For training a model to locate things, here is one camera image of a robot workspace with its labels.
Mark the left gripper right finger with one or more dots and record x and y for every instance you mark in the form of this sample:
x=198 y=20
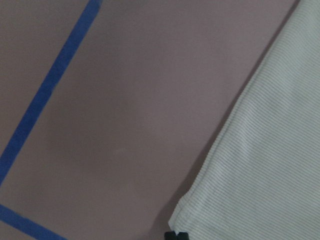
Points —
x=182 y=236

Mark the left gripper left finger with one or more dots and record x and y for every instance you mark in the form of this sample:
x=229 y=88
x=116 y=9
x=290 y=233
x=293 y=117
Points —
x=170 y=235

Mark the olive green long-sleeve shirt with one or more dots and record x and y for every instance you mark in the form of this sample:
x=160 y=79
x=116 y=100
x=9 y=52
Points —
x=261 y=177

